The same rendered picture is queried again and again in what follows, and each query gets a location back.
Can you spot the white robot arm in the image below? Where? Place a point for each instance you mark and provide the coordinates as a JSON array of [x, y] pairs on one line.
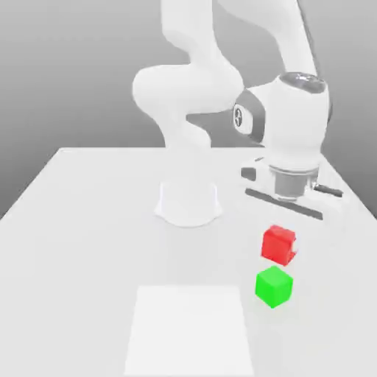
[[182, 97]]

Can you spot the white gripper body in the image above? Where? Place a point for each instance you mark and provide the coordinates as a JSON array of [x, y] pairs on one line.
[[282, 207]]

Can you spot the small green cube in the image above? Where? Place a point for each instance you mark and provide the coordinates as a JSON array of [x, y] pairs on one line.
[[272, 287]]

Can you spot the small red cube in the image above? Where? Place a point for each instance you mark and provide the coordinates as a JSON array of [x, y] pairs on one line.
[[275, 244]]

